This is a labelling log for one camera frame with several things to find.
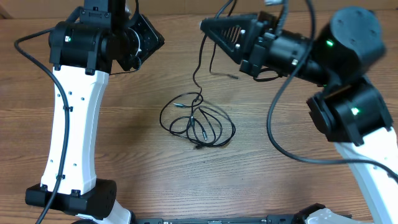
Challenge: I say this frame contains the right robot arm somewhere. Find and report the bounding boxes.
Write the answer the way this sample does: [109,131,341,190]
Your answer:
[200,6,397,223]

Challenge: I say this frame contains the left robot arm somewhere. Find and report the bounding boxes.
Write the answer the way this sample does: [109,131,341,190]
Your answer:
[25,0,164,223]

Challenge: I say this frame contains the black thin cable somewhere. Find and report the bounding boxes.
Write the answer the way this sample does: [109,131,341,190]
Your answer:
[169,105,236,149]

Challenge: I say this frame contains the black short cable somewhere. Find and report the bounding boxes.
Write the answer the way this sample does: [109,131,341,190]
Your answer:
[208,0,240,80]

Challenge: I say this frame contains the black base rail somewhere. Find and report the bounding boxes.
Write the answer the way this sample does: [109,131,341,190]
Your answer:
[133,203,354,224]

